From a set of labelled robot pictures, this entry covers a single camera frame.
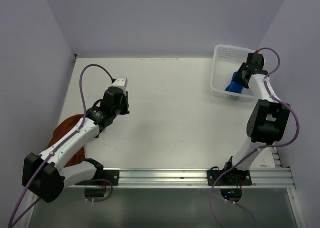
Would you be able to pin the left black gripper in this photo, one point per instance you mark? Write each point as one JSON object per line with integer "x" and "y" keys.
{"x": 125, "y": 98}

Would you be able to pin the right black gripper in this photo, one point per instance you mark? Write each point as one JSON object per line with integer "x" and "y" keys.
{"x": 238, "y": 77}

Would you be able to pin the blue towel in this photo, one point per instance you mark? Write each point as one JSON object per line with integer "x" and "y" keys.
{"x": 234, "y": 86}

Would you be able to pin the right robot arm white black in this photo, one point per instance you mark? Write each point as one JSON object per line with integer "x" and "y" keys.
{"x": 268, "y": 120}

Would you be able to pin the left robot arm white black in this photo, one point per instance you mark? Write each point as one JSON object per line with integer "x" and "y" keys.
{"x": 56, "y": 156}

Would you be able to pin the white plastic basket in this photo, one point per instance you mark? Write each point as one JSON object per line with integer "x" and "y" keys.
{"x": 227, "y": 60}

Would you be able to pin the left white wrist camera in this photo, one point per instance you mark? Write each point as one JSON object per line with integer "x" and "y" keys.
{"x": 121, "y": 82}

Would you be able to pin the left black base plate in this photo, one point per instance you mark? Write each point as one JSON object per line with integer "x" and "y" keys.
{"x": 111, "y": 175}

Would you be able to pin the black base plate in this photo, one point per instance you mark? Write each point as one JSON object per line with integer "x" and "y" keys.
{"x": 111, "y": 175}
{"x": 233, "y": 178}

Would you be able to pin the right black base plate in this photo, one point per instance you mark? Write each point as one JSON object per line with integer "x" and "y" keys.
{"x": 233, "y": 178}

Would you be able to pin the aluminium mounting rail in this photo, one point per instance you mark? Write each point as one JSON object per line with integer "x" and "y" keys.
{"x": 165, "y": 178}

